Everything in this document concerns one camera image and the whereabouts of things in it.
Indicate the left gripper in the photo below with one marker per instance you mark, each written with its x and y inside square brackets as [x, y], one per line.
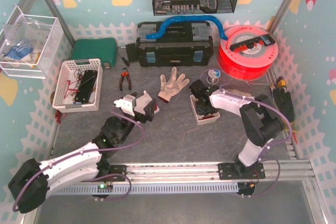
[149, 109]

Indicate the black screwdriver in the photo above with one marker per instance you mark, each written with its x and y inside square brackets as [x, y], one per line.
[123, 59]

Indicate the aluminium rail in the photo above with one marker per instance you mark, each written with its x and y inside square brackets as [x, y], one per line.
[170, 171]

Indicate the white spring tray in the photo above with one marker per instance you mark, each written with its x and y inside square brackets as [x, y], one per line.
[201, 119]

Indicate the black tool box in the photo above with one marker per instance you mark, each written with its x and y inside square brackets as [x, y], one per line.
[183, 44]

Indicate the red filament spool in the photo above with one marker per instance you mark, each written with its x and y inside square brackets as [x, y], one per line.
[250, 64]

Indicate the grey slotted cable duct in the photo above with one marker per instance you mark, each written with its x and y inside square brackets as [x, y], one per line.
[141, 189]

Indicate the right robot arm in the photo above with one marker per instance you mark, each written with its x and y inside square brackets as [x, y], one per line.
[260, 120]

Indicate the white peg board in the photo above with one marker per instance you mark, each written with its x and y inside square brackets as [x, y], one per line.
[141, 102]

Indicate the green plastic case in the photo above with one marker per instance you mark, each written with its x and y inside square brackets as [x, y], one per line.
[105, 49]

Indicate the black rubber glove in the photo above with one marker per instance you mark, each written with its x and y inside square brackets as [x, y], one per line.
[284, 104]

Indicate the black power strip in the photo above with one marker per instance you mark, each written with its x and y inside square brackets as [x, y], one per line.
[263, 40]

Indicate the large red spring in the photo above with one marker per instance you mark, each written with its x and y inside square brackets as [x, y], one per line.
[157, 108]

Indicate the clear acrylic box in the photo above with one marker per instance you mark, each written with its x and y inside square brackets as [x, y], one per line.
[44, 33]

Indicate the black battery holder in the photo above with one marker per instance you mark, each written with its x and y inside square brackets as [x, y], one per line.
[86, 86]

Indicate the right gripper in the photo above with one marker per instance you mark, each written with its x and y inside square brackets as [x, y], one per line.
[205, 107]

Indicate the solder wire spool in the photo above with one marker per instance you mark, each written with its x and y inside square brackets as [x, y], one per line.
[213, 76]

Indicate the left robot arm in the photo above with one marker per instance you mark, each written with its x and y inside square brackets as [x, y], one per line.
[35, 181]

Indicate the white knit glove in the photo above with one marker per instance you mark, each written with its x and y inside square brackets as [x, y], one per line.
[236, 91]
[172, 86]

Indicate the blue white gloves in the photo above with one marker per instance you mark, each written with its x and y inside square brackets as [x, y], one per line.
[20, 52]

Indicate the white perforated basket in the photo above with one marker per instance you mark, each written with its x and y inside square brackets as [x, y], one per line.
[70, 75]

